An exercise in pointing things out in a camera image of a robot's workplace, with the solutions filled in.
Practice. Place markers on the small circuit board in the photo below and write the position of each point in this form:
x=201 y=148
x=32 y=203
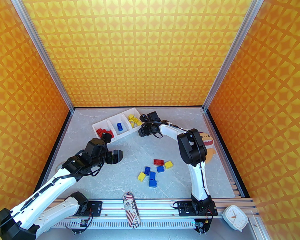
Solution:
x=200 y=224
x=82 y=223

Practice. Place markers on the aluminium corner post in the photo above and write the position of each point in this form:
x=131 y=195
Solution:
x=230 y=49
x=40 y=49

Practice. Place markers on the aluminium front rail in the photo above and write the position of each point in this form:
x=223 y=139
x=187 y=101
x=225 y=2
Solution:
x=160 y=205

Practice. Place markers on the aluminium side rail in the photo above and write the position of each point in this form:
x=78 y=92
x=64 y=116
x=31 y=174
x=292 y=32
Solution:
x=237 y=190

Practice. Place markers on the black table edge strip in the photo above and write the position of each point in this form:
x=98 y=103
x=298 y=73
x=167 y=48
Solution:
x=218 y=131
x=60 y=135

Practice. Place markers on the red lego brick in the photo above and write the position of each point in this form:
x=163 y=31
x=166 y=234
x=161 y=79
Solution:
x=159 y=162
x=111 y=134
x=104 y=130
x=99 y=132

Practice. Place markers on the white plastic bin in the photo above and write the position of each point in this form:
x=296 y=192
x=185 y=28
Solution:
x=102 y=124
x=114 y=122
x=125 y=114

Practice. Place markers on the rolled printed striped pouch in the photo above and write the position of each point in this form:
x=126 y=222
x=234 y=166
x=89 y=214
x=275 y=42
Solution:
x=131 y=209

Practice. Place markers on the white analog clock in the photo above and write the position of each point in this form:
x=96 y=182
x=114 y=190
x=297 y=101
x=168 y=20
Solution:
x=235 y=217

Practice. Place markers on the orange shark plush toy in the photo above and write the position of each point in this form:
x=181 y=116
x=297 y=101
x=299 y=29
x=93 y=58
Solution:
x=210 y=144

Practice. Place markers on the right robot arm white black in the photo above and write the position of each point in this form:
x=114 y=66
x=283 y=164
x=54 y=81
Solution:
x=191 y=146

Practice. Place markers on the yellow lego brick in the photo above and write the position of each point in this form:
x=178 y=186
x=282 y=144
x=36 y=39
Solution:
x=139 y=123
x=141 y=176
x=135 y=120
x=132 y=125
x=131 y=115
x=168 y=164

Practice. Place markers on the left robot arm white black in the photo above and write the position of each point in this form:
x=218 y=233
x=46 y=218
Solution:
x=47 y=194

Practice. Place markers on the blue lego brick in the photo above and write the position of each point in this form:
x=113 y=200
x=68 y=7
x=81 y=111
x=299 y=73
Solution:
x=152 y=175
x=119 y=127
x=153 y=183
x=160 y=169
x=147 y=170

